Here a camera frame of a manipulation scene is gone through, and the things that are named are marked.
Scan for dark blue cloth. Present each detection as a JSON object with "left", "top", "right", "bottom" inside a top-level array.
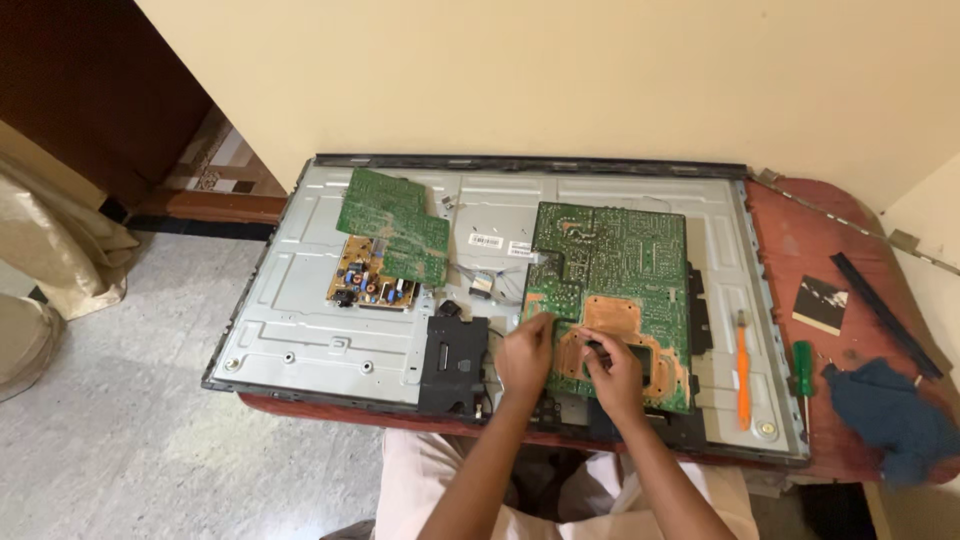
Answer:
[{"left": 820, "top": 357, "right": 960, "bottom": 486}]

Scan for grey ribbon cable bundle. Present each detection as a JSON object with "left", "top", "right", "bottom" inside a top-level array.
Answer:
[{"left": 448, "top": 253, "right": 543, "bottom": 307}]

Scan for black plastic speaker module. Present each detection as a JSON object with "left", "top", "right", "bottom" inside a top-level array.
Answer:
[{"left": 417, "top": 315, "right": 491, "bottom": 419}]

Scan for large green circuit board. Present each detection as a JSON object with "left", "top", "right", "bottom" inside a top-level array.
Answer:
[{"left": 520, "top": 201, "right": 693, "bottom": 416}]

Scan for brown power supply board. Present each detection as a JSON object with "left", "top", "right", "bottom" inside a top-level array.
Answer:
[{"left": 325, "top": 234, "right": 420, "bottom": 311}]

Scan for silver metal television back panel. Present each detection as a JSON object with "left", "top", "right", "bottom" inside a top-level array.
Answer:
[{"left": 201, "top": 153, "right": 812, "bottom": 464}]

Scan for person's white trousers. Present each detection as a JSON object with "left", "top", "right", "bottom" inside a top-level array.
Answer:
[{"left": 373, "top": 428, "right": 760, "bottom": 540}]

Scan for dark brown wooden door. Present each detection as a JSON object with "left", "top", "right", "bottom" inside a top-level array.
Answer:
[{"left": 0, "top": 0, "right": 216, "bottom": 213}]

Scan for black plastic side bracket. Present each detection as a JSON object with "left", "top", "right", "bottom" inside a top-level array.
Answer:
[{"left": 685, "top": 261, "right": 714, "bottom": 358}]

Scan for beige fabric curtain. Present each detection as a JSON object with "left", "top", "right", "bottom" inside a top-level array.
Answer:
[{"left": 0, "top": 120, "right": 141, "bottom": 404}]

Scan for person's right hand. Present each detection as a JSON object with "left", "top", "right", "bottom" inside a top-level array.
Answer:
[{"left": 577, "top": 327, "right": 650, "bottom": 426}]

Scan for thin metal strip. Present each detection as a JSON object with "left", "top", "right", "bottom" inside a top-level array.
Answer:
[{"left": 748, "top": 168, "right": 960, "bottom": 278}]

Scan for black and white card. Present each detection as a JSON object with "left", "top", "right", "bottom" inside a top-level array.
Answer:
[{"left": 791, "top": 274, "right": 851, "bottom": 337}]

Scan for long black plastic strip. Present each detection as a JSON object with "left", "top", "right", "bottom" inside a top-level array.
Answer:
[{"left": 828, "top": 252, "right": 945, "bottom": 381}]

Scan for orange plastic pry tool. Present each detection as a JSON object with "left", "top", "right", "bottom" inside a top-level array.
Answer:
[{"left": 734, "top": 310, "right": 753, "bottom": 433}]

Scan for person's left hand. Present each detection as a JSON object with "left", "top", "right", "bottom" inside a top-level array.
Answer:
[{"left": 494, "top": 311, "right": 558, "bottom": 400}]

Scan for green-handled screwdriver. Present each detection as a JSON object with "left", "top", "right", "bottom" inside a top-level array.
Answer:
[{"left": 792, "top": 339, "right": 817, "bottom": 445}]

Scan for small green circuit board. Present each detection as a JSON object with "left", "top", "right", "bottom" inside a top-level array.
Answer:
[{"left": 335, "top": 166, "right": 452, "bottom": 288}]

